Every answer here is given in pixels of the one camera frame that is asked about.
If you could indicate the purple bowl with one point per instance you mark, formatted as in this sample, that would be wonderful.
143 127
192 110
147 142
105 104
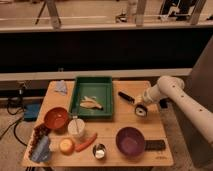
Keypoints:
130 142

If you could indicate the blue box on floor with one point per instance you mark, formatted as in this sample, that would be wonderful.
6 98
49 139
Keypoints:
31 112

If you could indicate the white cup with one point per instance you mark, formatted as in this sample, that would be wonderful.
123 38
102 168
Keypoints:
76 128

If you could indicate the yellow round toy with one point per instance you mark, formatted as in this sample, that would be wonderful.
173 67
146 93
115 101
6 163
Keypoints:
66 146

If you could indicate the dark red grape bunch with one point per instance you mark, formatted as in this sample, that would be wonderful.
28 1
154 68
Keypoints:
39 132

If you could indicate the green plastic tray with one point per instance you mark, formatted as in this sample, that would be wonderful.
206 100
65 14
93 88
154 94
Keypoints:
99 89

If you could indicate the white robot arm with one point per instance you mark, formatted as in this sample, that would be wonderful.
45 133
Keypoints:
173 88

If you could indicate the red orange bowl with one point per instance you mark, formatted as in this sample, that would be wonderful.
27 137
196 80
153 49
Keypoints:
56 118

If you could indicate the light blue crumpled cloth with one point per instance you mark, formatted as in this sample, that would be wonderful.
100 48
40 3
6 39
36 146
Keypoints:
61 87

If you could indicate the orange toy carrot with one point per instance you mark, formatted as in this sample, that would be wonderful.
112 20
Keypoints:
83 145

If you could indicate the beige toy fish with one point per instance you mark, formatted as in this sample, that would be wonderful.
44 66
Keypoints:
90 103

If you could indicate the blue cloth front left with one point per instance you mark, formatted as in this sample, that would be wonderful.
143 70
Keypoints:
42 151

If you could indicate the black rectangular block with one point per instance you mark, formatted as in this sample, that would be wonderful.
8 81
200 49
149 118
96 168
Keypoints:
155 145

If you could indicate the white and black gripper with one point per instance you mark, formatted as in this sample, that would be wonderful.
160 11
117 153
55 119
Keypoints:
140 108

